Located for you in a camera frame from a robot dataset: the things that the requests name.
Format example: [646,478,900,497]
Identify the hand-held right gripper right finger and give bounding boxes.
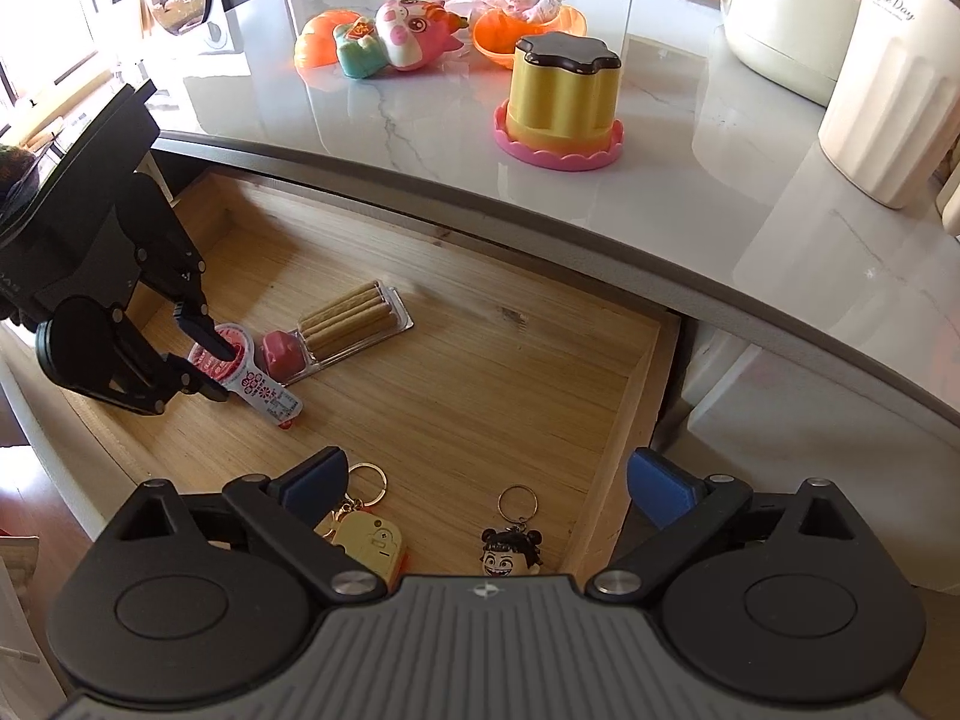
[587,446,857,602]

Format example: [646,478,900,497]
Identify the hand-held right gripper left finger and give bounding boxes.
[112,446,385,602]

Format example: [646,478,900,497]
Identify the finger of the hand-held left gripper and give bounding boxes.
[124,172,236,363]
[105,306,233,418]

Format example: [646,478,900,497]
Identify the wooden drawer with white front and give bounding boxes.
[45,165,685,578]

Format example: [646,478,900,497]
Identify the white sideboard cabinet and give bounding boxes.
[0,127,960,605]

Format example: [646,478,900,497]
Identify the biscuit stick pack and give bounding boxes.
[261,280,415,377]

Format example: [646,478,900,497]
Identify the orange pumpkin shell piece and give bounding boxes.
[294,11,377,70]

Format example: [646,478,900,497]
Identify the pink pig squishy toy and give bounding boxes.
[333,0,471,80]

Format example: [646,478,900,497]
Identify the yellow cup on pink base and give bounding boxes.
[493,34,626,173]

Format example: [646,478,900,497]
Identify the orange pumpkin bucket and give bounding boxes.
[471,4,591,62]

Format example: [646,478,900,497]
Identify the white ribbed jug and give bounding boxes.
[816,0,960,211]

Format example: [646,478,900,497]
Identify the white rice cooker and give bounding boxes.
[718,0,865,107]

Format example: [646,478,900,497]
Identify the yellow keychain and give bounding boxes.
[315,461,410,587]

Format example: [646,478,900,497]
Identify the cartoon face keychain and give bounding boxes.
[480,485,546,580]

